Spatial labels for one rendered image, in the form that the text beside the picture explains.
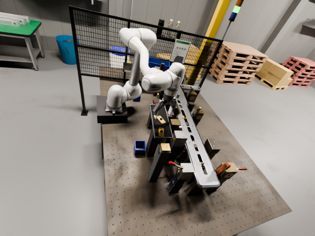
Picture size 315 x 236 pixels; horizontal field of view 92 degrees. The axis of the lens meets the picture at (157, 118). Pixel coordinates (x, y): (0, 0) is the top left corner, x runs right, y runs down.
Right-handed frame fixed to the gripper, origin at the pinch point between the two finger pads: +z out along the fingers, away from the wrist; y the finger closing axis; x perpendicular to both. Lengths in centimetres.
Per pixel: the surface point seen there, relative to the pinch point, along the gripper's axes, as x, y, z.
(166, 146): -23.6, -11.4, 5.3
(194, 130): -11.7, 36.0, 21.4
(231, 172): -58, 29, 16
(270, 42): 197, 620, 3
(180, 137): -18.5, 8.2, 10.3
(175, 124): -3.2, 16.0, 13.4
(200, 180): -50, 6, 21
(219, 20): 81, 128, -54
